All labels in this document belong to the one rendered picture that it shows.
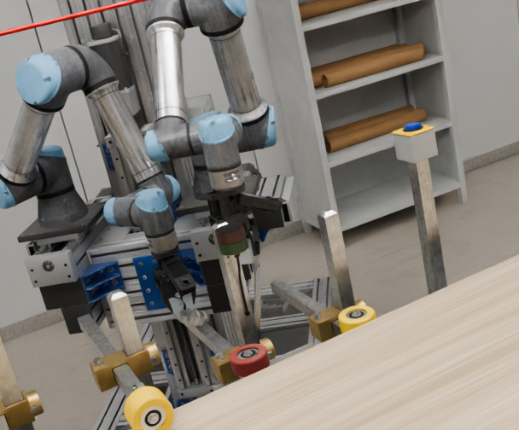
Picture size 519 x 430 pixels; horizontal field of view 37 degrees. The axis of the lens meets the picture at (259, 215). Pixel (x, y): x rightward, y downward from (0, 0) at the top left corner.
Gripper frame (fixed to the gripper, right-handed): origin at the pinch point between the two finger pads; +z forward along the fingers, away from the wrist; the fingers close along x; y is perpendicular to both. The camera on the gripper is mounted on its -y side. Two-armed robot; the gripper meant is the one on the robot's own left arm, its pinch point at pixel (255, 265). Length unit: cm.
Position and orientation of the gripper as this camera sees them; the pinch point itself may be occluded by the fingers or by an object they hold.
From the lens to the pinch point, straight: 177.3
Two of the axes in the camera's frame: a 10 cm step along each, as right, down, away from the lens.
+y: -8.8, 3.1, -3.6
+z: 2.0, 9.3, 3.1
